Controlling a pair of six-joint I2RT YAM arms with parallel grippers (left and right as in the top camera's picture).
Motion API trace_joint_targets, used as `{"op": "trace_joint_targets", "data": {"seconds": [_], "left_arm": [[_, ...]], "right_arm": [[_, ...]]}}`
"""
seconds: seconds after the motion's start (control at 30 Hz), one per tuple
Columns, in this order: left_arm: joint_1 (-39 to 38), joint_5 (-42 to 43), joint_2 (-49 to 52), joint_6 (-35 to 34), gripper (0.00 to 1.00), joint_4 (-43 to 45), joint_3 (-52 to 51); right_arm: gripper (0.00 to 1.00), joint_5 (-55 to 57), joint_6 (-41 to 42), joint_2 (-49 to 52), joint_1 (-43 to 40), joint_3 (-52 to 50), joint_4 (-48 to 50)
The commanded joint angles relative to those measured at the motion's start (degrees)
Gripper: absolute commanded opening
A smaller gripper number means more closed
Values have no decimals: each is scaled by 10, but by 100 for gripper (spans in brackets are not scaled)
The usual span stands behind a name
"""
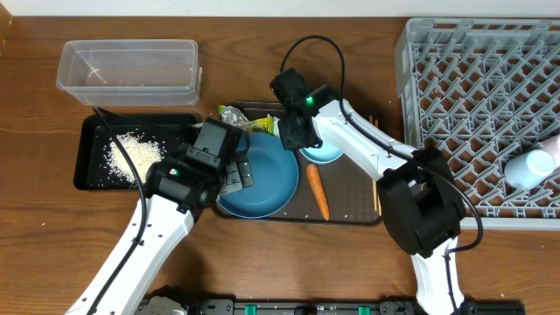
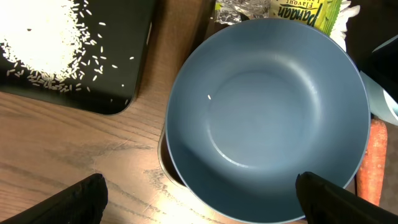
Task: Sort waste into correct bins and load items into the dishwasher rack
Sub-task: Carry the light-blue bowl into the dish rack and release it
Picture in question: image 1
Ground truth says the silver foil wrapper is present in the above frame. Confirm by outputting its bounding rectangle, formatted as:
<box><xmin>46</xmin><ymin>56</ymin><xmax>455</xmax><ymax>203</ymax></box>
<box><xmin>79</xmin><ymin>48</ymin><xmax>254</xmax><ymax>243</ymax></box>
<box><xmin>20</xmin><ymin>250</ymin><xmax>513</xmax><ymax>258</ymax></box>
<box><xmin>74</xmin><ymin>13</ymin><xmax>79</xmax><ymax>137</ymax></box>
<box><xmin>218</xmin><ymin>105</ymin><xmax>251</xmax><ymax>130</ymax></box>

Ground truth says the clear plastic container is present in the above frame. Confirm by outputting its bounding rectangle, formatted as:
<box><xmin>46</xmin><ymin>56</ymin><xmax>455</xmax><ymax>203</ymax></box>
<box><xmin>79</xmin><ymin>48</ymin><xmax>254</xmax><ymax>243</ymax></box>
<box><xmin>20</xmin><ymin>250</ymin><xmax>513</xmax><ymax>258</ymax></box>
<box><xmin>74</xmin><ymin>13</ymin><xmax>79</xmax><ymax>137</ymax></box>
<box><xmin>56</xmin><ymin>39</ymin><xmax>202</xmax><ymax>107</ymax></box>

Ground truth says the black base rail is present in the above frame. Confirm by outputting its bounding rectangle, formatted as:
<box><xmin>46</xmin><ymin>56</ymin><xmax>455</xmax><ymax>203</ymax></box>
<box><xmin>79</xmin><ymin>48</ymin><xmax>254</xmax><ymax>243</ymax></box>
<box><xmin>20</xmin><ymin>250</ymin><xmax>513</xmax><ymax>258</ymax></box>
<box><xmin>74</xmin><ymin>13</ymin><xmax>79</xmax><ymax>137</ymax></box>
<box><xmin>139</xmin><ymin>297</ymin><xmax>526</xmax><ymax>315</ymax></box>

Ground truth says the orange carrot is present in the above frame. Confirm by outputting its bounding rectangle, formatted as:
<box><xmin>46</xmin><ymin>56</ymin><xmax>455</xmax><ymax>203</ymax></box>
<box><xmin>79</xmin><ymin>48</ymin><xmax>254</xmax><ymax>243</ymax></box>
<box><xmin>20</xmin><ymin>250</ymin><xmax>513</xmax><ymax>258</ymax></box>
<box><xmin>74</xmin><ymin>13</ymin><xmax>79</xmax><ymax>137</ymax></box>
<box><xmin>306</xmin><ymin>164</ymin><xmax>330</xmax><ymax>221</ymax></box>

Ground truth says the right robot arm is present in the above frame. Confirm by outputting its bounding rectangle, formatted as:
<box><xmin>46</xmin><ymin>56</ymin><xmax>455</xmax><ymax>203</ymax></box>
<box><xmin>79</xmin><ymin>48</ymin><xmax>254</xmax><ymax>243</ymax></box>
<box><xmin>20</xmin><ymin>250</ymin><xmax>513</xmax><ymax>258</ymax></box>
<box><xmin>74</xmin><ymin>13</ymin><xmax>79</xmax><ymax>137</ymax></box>
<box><xmin>273</xmin><ymin>86</ymin><xmax>466</xmax><ymax>314</ymax></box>

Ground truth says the black waste tray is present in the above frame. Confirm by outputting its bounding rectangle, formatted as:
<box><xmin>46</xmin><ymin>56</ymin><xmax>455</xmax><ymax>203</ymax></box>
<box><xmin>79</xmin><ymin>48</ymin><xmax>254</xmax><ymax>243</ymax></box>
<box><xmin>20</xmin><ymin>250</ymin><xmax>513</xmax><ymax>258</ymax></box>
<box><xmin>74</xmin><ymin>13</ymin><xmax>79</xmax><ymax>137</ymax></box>
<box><xmin>73</xmin><ymin>113</ymin><xmax>197</xmax><ymax>190</ymax></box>

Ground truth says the brown serving tray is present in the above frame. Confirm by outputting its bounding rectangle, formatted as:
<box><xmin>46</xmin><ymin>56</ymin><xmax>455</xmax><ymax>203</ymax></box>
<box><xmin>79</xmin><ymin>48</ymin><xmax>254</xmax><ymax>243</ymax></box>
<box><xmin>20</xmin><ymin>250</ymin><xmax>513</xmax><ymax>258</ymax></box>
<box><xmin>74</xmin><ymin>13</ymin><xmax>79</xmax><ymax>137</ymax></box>
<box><xmin>211</xmin><ymin>101</ymin><xmax>390</xmax><ymax>227</ymax></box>

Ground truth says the white rice pile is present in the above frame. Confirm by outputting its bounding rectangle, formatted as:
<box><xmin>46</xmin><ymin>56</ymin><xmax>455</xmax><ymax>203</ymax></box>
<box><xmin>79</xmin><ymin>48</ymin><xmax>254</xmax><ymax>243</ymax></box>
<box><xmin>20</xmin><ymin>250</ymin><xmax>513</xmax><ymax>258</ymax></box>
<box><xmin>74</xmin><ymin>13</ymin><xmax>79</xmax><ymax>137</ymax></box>
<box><xmin>102</xmin><ymin>132</ymin><xmax>167</xmax><ymax>186</ymax></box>

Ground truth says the left black cable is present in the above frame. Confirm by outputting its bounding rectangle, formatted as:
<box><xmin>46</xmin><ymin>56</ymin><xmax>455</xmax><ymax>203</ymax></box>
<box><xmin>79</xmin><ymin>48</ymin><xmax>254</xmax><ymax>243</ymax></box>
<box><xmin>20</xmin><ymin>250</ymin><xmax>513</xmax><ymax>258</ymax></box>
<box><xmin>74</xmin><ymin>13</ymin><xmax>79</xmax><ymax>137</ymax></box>
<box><xmin>85</xmin><ymin>106</ymin><xmax>193</xmax><ymax>315</ymax></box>

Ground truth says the pale pink cup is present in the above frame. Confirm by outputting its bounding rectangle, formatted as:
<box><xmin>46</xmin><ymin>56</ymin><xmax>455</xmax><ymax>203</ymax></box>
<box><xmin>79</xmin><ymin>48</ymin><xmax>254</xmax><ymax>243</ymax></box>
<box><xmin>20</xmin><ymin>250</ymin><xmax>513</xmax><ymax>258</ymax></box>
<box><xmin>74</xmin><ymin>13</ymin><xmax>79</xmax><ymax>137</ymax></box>
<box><xmin>542</xmin><ymin>135</ymin><xmax>560</xmax><ymax>170</ymax></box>

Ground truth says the light blue bowl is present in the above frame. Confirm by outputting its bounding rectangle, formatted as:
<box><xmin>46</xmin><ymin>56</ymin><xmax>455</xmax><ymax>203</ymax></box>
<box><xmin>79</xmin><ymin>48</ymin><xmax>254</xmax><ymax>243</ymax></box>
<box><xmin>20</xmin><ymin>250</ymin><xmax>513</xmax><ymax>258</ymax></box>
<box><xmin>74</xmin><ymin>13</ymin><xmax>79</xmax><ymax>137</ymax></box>
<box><xmin>299</xmin><ymin>142</ymin><xmax>343</xmax><ymax>165</ymax></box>

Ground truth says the dark blue plate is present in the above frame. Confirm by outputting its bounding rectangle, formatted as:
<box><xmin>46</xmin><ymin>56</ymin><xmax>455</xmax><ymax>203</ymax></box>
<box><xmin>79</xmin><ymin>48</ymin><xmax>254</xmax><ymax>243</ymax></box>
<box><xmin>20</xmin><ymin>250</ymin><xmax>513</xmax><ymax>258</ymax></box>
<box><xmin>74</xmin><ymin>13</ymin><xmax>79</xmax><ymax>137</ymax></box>
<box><xmin>217</xmin><ymin>133</ymin><xmax>299</xmax><ymax>219</ymax></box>

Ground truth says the yellow green pandan packet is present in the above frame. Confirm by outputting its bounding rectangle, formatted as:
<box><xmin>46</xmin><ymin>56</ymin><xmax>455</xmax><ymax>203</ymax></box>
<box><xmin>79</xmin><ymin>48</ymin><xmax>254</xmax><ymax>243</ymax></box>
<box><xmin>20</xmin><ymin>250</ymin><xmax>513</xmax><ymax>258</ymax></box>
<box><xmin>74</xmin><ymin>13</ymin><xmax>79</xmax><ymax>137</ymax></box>
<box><xmin>248</xmin><ymin>115</ymin><xmax>274</xmax><ymax>135</ymax></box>

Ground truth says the black cable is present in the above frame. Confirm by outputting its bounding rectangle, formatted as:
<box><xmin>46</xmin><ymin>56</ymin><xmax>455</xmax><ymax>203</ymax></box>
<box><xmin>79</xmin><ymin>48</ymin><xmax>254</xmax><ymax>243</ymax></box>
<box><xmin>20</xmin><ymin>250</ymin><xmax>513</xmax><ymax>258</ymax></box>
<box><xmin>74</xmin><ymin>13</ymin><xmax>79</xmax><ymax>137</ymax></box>
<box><xmin>85</xmin><ymin>106</ymin><xmax>193</xmax><ymax>315</ymax></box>
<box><xmin>278</xmin><ymin>34</ymin><xmax>485</xmax><ymax>315</ymax></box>

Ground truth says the right black cable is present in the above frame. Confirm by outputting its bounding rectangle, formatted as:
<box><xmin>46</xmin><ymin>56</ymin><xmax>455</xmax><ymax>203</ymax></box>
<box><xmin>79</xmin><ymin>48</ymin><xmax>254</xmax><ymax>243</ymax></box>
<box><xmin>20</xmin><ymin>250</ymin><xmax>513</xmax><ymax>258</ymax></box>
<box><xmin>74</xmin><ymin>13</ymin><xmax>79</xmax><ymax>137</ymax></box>
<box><xmin>278</xmin><ymin>34</ymin><xmax>485</xmax><ymax>315</ymax></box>

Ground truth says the light blue cup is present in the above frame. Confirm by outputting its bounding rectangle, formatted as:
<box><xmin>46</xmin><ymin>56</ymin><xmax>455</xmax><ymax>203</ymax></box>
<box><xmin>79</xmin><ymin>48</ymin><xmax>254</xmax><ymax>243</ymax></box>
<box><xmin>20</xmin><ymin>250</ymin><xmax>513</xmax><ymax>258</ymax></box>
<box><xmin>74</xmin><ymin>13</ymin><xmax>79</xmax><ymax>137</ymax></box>
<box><xmin>504</xmin><ymin>149</ymin><xmax>556</xmax><ymax>189</ymax></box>

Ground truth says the grey dishwasher rack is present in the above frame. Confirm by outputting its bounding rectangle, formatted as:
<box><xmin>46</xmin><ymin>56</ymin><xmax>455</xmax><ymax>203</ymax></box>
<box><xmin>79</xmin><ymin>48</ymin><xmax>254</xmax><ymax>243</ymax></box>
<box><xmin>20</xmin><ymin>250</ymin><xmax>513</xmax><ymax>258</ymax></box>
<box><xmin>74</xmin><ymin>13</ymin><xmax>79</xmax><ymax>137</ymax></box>
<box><xmin>394</xmin><ymin>17</ymin><xmax>559</xmax><ymax>231</ymax></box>

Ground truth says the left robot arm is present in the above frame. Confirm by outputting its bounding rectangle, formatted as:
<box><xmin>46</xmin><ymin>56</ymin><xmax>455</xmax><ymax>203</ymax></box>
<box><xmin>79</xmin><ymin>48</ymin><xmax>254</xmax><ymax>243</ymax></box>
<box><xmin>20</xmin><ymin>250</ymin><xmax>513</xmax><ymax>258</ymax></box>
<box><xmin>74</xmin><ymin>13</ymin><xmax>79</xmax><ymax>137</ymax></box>
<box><xmin>68</xmin><ymin>118</ymin><xmax>248</xmax><ymax>314</ymax></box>

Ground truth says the white crumpled tissue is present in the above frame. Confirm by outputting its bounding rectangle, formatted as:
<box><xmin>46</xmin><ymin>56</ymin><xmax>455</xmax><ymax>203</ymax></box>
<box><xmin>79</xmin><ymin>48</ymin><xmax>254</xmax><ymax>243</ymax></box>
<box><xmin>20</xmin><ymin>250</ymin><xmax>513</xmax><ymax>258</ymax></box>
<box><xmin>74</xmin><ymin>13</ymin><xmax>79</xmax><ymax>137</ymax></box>
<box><xmin>272</xmin><ymin>116</ymin><xmax>280</xmax><ymax>137</ymax></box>

